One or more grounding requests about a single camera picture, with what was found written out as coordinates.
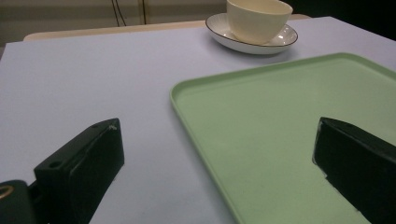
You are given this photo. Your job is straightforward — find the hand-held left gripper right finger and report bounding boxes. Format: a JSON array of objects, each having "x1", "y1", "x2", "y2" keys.
[{"x1": 312, "y1": 117, "x2": 396, "y2": 224}]

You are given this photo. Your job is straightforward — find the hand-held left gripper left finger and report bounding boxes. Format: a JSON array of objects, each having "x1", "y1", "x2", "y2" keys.
[{"x1": 33, "y1": 118, "x2": 125, "y2": 224}]

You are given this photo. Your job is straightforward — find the light green plastic tray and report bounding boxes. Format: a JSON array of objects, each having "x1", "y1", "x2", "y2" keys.
[{"x1": 169, "y1": 52, "x2": 396, "y2": 224}]

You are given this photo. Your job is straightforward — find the cream ceramic cup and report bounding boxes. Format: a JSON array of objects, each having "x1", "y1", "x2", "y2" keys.
[{"x1": 226, "y1": 0, "x2": 294, "y2": 46}]

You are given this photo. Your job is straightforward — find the white saucer with dark rim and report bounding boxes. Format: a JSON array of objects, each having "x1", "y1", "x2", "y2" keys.
[{"x1": 205, "y1": 12, "x2": 299, "y2": 56}]

